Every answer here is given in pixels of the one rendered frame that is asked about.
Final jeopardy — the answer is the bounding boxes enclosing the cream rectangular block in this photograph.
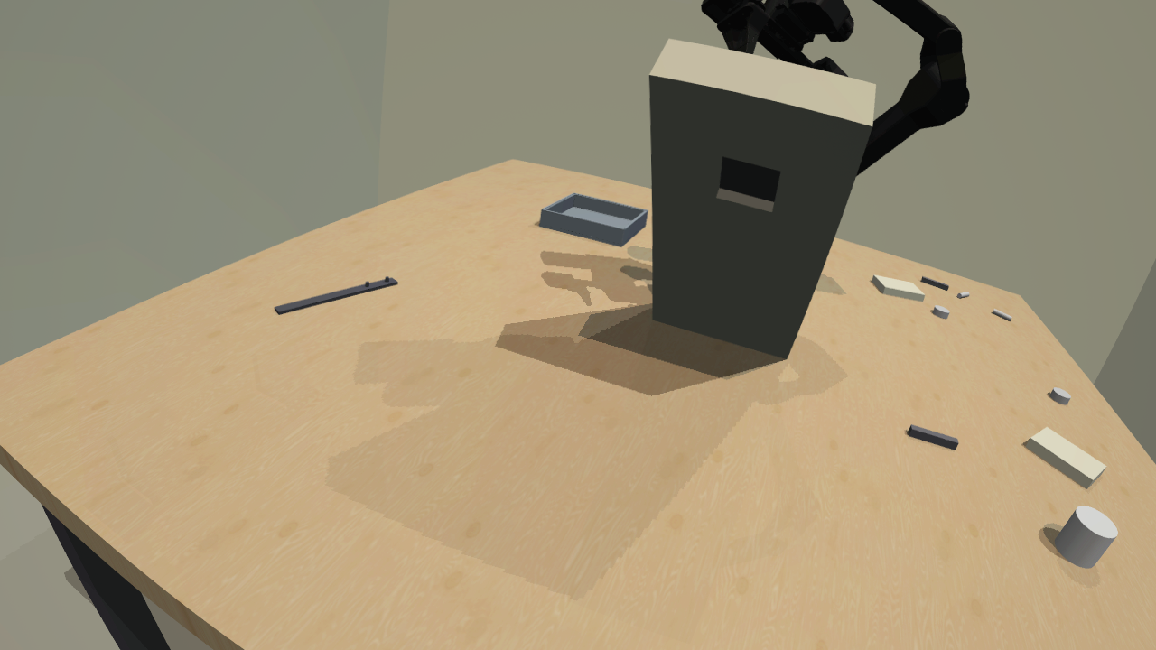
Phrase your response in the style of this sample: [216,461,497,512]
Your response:
[1027,427,1107,489]
[872,275,925,302]

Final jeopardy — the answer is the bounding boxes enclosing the dark grey flat bar with two pins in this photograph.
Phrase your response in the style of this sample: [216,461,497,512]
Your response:
[274,276,398,315]

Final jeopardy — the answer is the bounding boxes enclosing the dark grey panel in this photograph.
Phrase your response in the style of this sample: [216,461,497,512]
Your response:
[649,39,876,359]

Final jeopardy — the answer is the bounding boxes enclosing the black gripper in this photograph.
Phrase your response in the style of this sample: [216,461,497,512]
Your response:
[701,0,849,77]

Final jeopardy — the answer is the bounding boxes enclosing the dark grey rectangular bar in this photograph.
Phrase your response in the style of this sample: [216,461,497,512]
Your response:
[907,424,958,450]
[921,276,949,291]

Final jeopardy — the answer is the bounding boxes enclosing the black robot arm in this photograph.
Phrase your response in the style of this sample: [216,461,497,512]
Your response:
[775,0,970,177]

